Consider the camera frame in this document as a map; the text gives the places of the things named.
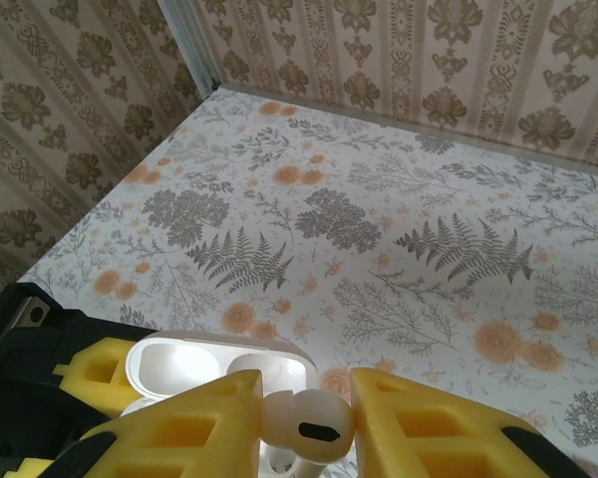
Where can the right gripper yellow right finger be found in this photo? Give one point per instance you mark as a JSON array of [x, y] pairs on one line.
[[379, 408]]

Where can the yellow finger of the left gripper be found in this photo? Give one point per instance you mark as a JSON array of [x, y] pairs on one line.
[[35, 470], [94, 368]]

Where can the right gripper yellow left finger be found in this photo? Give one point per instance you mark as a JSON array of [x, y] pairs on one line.
[[204, 398]]

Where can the white earbuds charging case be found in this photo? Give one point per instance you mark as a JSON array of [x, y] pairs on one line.
[[179, 363]]

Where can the white earbud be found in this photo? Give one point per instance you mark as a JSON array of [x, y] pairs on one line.
[[319, 408]]

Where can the left aluminium corner post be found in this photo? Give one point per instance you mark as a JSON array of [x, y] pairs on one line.
[[189, 45]]

